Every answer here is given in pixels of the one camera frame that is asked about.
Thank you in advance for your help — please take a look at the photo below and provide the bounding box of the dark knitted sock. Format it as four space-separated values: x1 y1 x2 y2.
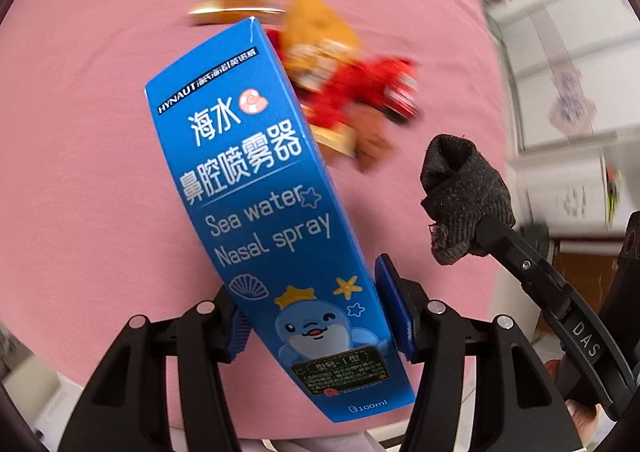
420 134 515 266

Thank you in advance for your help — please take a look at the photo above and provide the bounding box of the brown lettered sock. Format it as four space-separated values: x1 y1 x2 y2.
350 104 394 173

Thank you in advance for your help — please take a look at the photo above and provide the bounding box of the blue nasal spray box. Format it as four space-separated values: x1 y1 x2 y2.
145 18 414 423

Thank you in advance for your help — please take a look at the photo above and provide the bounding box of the red milk candy bag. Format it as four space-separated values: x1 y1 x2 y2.
267 29 419 128

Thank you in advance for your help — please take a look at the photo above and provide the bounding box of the amber tube with gold cap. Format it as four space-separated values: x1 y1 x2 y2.
188 0 285 26

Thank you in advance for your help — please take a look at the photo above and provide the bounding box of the mustard drawstring pouch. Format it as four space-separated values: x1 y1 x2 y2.
280 0 361 92

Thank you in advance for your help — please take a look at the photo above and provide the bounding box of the pink bed sheet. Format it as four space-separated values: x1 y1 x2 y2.
0 0 511 438

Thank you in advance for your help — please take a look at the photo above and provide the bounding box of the white wardrobe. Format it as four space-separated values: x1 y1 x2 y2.
485 0 639 235

